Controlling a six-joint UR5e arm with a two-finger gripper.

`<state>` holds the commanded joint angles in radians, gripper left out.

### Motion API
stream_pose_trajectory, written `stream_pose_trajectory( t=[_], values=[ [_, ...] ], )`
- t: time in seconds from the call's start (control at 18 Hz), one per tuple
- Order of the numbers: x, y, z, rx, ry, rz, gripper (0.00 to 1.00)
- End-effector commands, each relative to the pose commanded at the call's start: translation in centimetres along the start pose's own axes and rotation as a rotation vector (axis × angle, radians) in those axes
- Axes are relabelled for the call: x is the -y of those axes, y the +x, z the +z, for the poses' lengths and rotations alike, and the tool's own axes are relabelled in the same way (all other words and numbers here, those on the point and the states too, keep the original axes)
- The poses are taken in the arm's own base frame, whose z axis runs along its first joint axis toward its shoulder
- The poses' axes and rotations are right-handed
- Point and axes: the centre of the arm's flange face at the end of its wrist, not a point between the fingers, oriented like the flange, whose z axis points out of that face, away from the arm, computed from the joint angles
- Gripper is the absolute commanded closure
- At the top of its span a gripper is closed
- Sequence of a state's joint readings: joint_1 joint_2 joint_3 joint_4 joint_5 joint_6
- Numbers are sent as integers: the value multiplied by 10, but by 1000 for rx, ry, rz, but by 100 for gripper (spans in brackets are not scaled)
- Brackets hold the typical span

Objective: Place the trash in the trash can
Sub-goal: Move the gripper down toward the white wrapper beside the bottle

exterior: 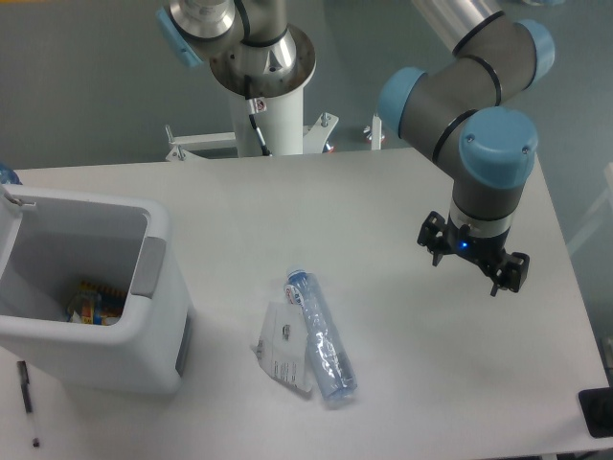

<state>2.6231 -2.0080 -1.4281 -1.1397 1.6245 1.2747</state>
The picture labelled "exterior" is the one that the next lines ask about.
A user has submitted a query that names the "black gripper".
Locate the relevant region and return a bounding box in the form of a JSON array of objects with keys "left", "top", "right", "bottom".
[{"left": 417, "top": 211, "right": 530, "bottom": 296}]

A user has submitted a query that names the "clear plastic water bottle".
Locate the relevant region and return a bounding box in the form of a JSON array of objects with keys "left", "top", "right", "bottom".
[{"left": 284, "top": 266, "right": 357, "bottom": 410}]

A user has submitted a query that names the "white plastic wrapper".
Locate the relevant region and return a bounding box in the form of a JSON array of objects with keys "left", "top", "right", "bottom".
[{"left": 253, "top": 302, "right": 312, "bottom": 396}]

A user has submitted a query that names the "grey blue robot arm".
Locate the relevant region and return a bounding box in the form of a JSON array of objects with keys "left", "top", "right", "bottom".
[{"left": 156, "top": 1, "right": 556, "bottom": 292}]

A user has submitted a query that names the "white trash can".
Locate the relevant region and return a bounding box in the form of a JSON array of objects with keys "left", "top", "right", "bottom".
[{"left": 1, "top": 185, "right": 193, "bottom": 394}]

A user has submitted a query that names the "black device at table edge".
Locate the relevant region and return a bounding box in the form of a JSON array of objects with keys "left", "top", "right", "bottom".
[{"left": 579, "top": 387, "right": 612, "bottom": 439}]

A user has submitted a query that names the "colourful snack packaging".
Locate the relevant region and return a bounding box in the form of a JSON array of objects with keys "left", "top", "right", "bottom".
[{"left": 65, "top": 281, "right": 127, "bottom": 326}]

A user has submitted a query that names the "black pen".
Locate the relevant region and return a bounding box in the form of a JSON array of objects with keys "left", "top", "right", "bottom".
[{"left": 16, "top": 360, "right": 41, "bottom": 449}]

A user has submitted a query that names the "white frame at right edge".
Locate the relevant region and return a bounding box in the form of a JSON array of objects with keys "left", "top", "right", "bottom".
[{"left": 566, "top": 163, "right": 612, "bottom": 257}]

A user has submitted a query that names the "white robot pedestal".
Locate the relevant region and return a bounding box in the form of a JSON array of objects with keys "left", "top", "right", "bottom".
[{"left": 164, "top": 23, "right": 390, "bottom": 163}]

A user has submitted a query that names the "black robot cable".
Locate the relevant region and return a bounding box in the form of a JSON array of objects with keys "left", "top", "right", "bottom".
[{"left": 242, "top": 74, "right": 274, "bottom": 158}]

